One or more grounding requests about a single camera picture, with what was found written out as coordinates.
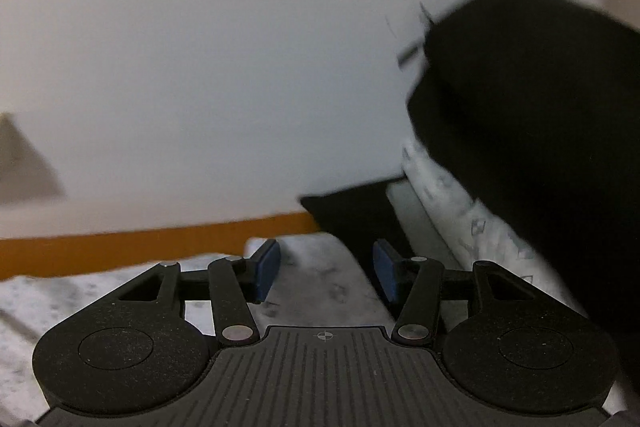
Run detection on folded white grey cloth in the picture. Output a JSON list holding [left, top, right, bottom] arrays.
[[386, 139, 601, 328]]

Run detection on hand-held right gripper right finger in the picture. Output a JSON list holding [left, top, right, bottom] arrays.
[[371, 239, 540, 349]]

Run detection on white patterned bed sheet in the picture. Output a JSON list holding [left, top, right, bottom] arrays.
[[0, 232, 401, 427]]

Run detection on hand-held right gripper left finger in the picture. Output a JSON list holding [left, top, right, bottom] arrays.
[[112, 238, 282, 348]]

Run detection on bulky black garment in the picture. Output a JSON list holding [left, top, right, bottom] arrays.
[[385, 0, 640, 413]]

